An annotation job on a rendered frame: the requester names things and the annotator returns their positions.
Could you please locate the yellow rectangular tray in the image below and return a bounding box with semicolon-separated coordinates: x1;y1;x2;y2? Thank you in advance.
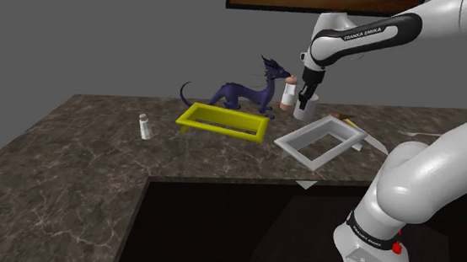
174;96;272;149

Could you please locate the white salt shaker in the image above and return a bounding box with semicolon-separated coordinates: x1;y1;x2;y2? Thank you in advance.
137;112;155;142

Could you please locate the white bottle with tan cap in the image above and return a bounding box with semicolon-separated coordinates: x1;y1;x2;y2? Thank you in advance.
277;74;301;113

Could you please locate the white cup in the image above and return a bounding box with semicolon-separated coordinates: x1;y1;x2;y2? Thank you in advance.
291;91;321;123

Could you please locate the silver fork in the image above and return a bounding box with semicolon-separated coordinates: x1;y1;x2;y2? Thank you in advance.
397;126;443;141

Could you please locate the purple dragon figure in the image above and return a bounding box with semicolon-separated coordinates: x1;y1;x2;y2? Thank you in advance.
177;53;295;126

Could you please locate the knife with yellow handle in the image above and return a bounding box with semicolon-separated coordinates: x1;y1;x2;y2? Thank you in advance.
330;110;389;160

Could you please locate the white rectangular tray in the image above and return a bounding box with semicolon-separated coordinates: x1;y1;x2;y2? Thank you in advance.
272;112;370;174

